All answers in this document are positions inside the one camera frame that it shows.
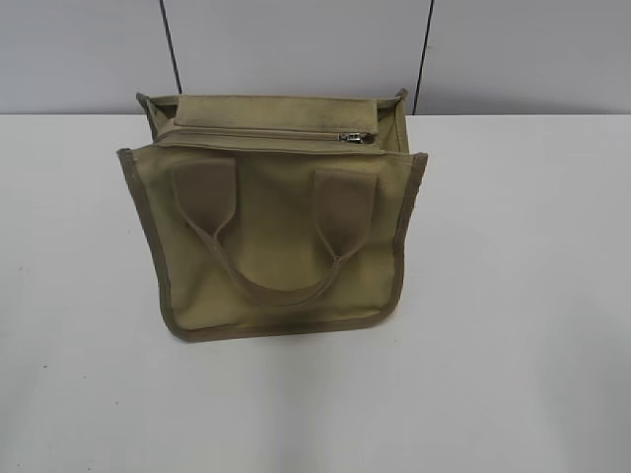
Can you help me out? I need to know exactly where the silver zipper pull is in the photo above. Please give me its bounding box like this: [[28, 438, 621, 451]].
[[338, 132, 374, 144]]

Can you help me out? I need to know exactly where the yellow canvas tote bag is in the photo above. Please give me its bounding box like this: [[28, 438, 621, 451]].
[[118, 92, 428, 342]]

